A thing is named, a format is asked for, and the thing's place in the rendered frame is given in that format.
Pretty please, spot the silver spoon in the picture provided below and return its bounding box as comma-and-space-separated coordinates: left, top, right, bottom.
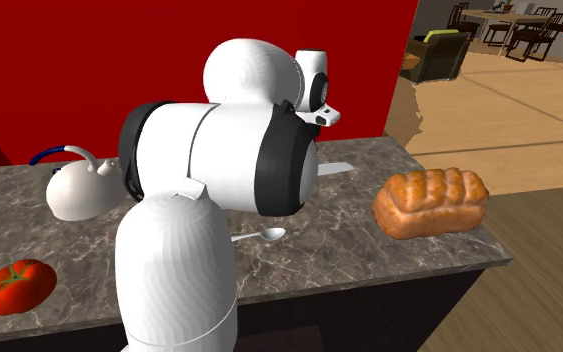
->
230, 226, 287, 244

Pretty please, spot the brown bread loaf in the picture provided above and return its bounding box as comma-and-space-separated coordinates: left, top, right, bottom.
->
371, 167, 491, 241

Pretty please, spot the dark armchair with green cushion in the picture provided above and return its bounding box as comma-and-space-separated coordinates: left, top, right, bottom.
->
399, 29, 472, 86

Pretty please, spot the dark wooden chair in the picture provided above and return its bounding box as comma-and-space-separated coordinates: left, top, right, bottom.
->
505, 12, 563, 64
483, 21, 513, 48
446, 1, 481, 42

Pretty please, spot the wooden dining table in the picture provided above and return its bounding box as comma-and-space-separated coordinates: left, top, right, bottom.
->
460, 0, 563, 58

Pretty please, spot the red tomato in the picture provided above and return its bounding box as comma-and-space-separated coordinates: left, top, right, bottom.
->
0, 258, 58, 317

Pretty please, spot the white kettle with blue handle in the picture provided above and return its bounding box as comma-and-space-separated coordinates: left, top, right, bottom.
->
28, 144, 129, 223

